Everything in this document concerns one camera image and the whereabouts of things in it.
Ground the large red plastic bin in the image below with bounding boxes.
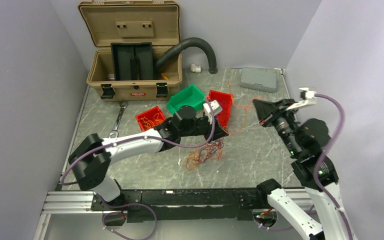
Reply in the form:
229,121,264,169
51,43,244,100
208,90,233,128

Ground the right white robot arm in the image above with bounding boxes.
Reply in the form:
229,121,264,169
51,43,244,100
253,93,357,240

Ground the yellow cable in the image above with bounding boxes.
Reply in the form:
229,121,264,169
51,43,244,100
140,112,165,131

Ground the grey plastic organizer case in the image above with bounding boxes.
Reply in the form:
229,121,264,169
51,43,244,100
240,67,280,93

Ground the silver combination wrench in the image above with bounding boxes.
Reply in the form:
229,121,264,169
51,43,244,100
107,101,129,139

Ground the tan plastic toolbox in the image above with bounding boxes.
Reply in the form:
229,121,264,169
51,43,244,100
78,0,183,102

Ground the black corrugated hose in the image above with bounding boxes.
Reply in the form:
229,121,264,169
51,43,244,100
154,37,219,75

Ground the aluminium frame rail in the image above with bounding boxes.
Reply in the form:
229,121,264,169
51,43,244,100
42,191,94,214

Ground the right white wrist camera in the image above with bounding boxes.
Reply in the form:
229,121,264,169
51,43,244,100
286,87,317,111

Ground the small red plastic bin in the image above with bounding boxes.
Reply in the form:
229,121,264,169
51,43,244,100
135,106,166,132

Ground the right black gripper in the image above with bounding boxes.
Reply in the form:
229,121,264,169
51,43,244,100
250,97,300,155

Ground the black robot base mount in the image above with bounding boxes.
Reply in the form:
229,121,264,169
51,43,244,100
90,188,279,223

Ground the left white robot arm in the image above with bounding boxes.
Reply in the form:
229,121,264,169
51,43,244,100
63,100,227,210

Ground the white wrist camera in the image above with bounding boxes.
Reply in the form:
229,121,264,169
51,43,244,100
286,87,317,111
203,100,223,121

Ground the yellow tool in toolbox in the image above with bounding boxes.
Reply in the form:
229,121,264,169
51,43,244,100
161,73,169,80

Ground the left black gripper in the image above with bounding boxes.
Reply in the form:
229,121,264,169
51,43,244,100
180,113,229,144

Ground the white pipe fitting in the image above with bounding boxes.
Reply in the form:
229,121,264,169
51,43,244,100
190,64,202,73

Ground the green plastic bin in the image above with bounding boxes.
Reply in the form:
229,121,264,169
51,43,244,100
166,84,206,114

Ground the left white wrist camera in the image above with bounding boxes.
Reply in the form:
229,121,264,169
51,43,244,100
203,100,223,121

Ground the black toolbox tray insert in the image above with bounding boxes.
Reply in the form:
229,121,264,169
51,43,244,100
110,42,154,81

